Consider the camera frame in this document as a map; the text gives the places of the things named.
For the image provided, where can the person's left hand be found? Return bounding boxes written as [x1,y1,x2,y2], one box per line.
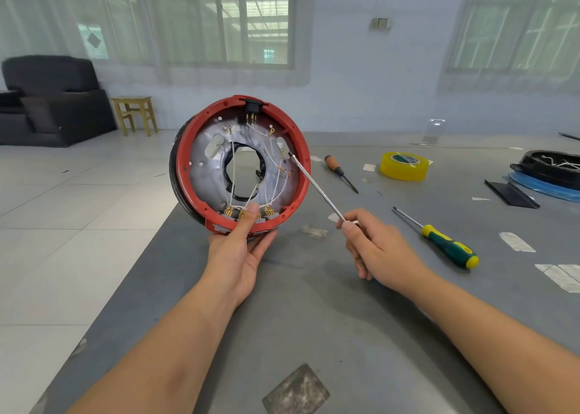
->
[201,201,277,311]

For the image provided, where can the person's right hand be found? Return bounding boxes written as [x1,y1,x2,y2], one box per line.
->
[337,208,431,297]

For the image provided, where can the green yellow handle screwdriver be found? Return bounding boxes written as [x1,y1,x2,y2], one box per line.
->
[391,206,480,271]

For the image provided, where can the red round appliance base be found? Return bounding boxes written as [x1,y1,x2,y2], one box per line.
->
[169,94,312,238]

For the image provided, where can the teal handle screwdriver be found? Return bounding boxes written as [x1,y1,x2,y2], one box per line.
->
[288,152,360,229]

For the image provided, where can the person's right forearm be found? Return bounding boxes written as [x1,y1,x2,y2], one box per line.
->
[403,268,580,414]

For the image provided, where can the person's left forearm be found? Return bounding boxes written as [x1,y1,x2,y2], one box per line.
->
[68,277,250,414]

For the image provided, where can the black round appliance part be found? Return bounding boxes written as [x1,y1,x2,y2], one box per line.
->
[510,150,580,191]

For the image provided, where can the yellow tape roll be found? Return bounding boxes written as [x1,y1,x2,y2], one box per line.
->
[379,150,431,183]

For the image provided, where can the narrow white tape strip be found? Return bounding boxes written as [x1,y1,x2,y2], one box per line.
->
[498,231,538,253]

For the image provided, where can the black flat plate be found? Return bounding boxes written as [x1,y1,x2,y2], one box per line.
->
[484,179,541,210]

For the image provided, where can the wide white tape strips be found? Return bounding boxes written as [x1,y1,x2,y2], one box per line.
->
[535,263,580,294]

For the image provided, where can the small wooden stool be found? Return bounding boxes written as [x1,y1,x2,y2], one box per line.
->
[109,96,159,137]

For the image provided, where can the sheer white curtain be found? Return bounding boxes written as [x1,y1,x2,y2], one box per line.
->
[439,0,580,97]
[0,0,314,88]

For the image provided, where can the black armchair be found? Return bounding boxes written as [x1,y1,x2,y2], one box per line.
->
[0,56,119,148]

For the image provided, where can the large barred window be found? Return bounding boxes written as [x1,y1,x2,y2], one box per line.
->
[77,0,295,66]
[448,0,580,73]

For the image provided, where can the orange handle screwdriver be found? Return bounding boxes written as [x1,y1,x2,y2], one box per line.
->
[324,154,360,195]

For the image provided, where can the blue ring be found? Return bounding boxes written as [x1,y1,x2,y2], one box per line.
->
[507,173,580,204]

